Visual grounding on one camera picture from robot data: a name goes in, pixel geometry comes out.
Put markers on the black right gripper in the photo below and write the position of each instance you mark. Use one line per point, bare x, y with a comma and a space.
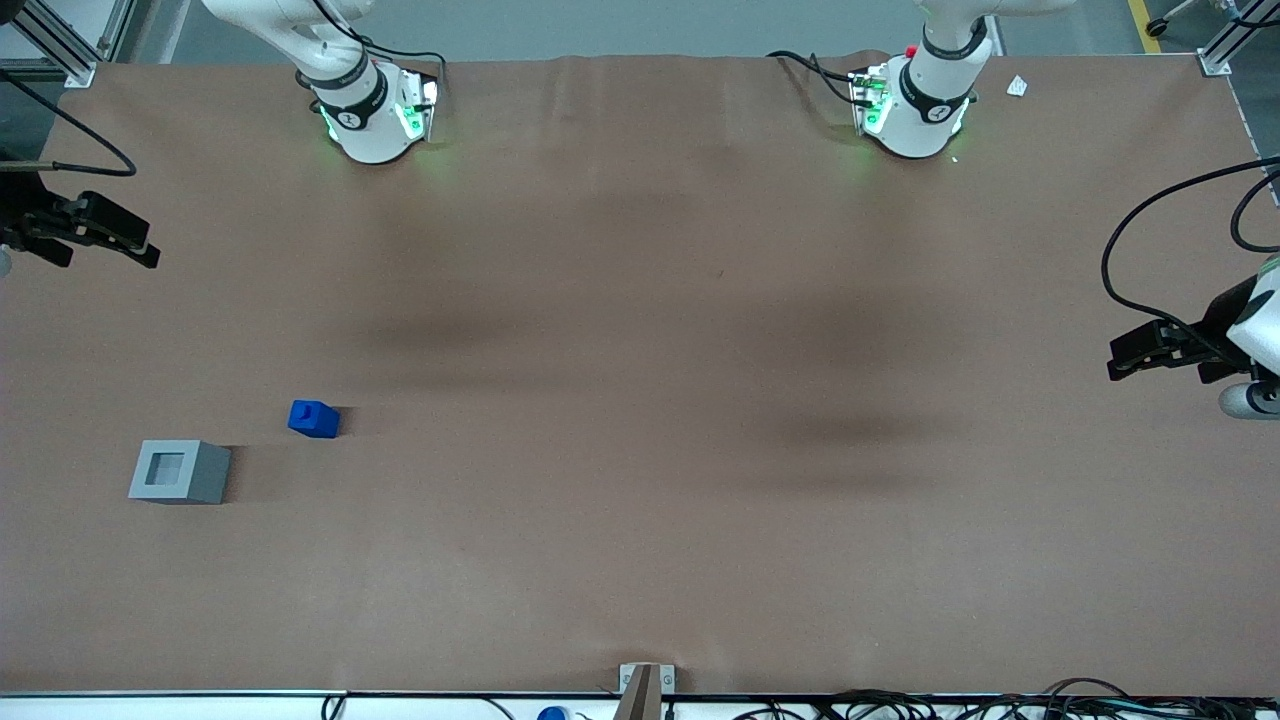
22, 222

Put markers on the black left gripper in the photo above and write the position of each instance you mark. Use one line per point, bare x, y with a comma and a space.
1216, 328

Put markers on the blue plastic part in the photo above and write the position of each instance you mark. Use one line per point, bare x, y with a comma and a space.
314, 420

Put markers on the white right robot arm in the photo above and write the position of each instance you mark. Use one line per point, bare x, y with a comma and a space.
372, 128

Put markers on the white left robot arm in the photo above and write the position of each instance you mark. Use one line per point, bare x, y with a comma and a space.
920, 125

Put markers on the gray square base block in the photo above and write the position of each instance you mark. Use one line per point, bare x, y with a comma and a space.
205, 475

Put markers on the white paper scrap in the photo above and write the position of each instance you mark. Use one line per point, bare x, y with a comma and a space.
1017, 86

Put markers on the black caster wheel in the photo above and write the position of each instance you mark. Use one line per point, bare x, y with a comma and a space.
1157, 26

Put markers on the brown table mat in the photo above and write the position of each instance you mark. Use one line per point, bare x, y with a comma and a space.
640, 400

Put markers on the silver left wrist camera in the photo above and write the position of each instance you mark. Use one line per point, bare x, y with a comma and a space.
1248, 400

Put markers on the aluminium frame post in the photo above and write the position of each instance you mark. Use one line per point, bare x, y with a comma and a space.
65, 55
1222, 50

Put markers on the metal table bracket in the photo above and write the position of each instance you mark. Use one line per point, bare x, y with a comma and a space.
628, 678

